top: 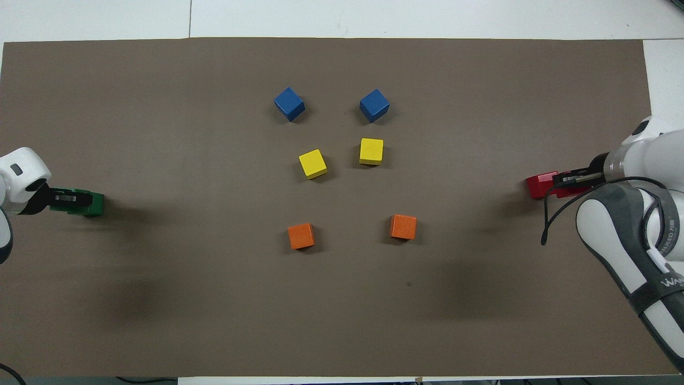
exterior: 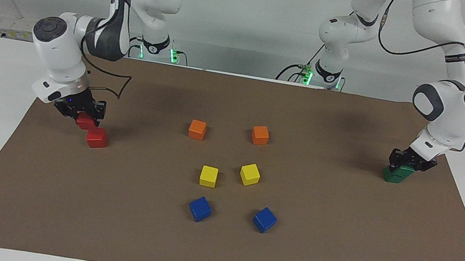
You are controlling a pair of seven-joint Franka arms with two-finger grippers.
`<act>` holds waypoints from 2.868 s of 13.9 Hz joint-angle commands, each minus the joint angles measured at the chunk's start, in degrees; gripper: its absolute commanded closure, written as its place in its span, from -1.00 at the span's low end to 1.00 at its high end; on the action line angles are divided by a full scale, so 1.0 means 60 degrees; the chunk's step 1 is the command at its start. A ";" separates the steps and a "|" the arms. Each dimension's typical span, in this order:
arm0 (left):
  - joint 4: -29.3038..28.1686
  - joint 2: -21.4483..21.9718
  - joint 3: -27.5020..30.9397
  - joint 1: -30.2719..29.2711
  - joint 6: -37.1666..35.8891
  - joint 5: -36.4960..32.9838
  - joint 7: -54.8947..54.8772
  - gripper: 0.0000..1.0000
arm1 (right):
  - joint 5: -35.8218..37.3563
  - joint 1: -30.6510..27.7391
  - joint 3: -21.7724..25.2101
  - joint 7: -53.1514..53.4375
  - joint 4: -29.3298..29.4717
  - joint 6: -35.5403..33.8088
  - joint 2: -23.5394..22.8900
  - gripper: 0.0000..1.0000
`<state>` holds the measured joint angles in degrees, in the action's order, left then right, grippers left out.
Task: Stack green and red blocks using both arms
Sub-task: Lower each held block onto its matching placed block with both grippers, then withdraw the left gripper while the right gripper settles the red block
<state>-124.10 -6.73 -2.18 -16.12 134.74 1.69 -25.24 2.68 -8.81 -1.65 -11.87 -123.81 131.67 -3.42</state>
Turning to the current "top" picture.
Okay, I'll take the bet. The green wooden cube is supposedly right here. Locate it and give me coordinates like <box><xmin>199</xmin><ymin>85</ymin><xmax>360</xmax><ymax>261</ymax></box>
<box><xmin>50</xmin><ymin>188</ymin><xmax>91</xmax><ymax>215</ymax></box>
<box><xmin>80</xmin><ymin>192</ymin><xmax>104</xmax><ymax>218</ymax></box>

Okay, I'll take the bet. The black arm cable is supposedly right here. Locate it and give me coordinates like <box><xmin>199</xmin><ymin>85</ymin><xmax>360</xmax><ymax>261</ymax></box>
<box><xmin>0</xmin><ymin>362</ymin><xmax>27</xmax><ymax>385</ymax></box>
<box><xmin>541</xmin><ymin>176</ymin><xmax>671</xmax><ymax>246</ymax></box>

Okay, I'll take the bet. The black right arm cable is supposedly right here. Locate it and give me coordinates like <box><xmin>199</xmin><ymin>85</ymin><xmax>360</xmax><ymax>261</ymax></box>
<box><xmin>541</xmin><ymin>176</ymin><xmax>671</xmax><ymax>246</ymax></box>

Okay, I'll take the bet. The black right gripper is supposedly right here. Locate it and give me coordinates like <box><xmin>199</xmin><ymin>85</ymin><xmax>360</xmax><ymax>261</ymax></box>
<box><xmin>553</xmin><ymin>152</ymin><xmax>611</xmax><ymax>189</ymax></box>

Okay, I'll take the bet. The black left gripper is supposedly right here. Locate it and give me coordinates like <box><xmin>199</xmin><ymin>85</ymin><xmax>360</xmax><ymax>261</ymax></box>
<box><xmin>20</xmin><ymin>183</ymin><xmax>91</xmax><ymax>217</ymax></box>

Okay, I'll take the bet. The red wooden cube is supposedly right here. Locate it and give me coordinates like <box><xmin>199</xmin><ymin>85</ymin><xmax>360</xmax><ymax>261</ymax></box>
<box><xmin>525</xmin><ymin>176</ymin><xmax>547</xmax><ymax>200</ymax></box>
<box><xmin>539</xmin><ymin>171</ymin><xmax>588</xmax><ymax>199</ymax></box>

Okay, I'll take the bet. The orange wooden cube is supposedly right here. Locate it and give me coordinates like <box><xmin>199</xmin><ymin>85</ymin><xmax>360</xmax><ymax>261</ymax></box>
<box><xmin>390</xmin><ymin>214</ymin><xmax>417</xmax><ymax>241</ymax></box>
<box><xmin>287</xmin><ymin>222</ymin><xmax>316</xmax><ymax>250</ymax></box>

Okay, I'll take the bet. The brown table mat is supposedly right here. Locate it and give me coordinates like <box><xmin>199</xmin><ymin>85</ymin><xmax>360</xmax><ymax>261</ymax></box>
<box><xmin>0</xmin><ymin>36</ymin><xmax>680</xmax><ymax>379</ymax></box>

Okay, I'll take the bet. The yellow wooden cube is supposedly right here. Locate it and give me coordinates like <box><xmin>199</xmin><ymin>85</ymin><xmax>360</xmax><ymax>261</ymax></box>
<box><xmin>359</xmin><ymin>137</ymin><xmax>385</xmax><ymax>166</ymax></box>
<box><xmin>298</xmin><ymin>149</ymin><xmax>329</xmax><ymax>180</ymax></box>

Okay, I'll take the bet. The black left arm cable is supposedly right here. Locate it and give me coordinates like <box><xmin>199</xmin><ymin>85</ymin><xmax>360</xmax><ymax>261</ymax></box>
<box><xmin>0</xmin><ymin>362</ymin><xmax>27</xmax><ymax>385</ymax></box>

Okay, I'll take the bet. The black floor cable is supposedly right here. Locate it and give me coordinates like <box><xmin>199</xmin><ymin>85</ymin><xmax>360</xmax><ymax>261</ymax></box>
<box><xmin>115</xmin><ymin>375</ymin><xmax>178</xmax><ymax>384</ymax></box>

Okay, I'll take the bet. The blue wooden cube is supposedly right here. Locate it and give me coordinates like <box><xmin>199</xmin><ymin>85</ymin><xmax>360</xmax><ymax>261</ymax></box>
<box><xmin>359</xmin><ymin>88</ymin><xmax>391</xmax><ymax>124</ymax></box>
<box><xmin>273</xmin><ymin>87</ymin><xmax>306</xmax><ymax>122</ymax></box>

